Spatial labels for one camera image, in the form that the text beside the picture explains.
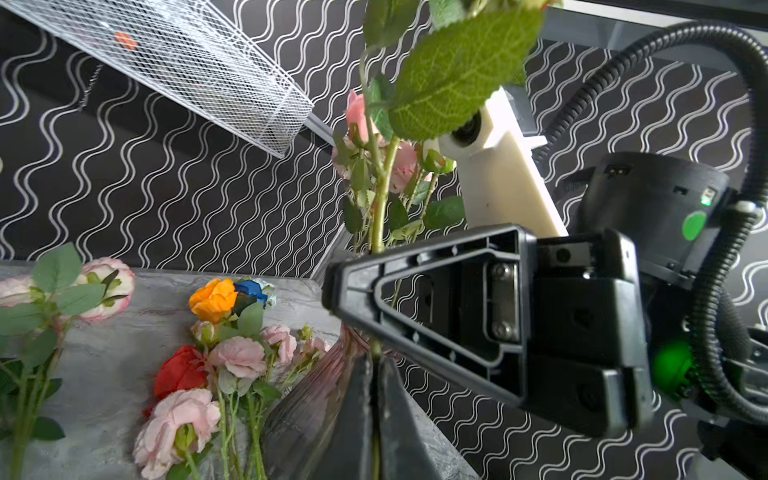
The white mesh wall basket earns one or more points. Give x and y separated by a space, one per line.
189 52

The white rose stem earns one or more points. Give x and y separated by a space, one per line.
451 72

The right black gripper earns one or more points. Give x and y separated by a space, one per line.
611 299

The smoky pink glass vase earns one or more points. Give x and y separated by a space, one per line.
298 430

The pile of artificial flowers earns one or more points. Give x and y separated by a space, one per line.
213 394

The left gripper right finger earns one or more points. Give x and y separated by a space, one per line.
402 454

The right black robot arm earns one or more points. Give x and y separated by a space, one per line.
730 358

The pink flower spray stem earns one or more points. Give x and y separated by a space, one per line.
391 183

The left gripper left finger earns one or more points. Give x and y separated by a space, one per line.
349 454

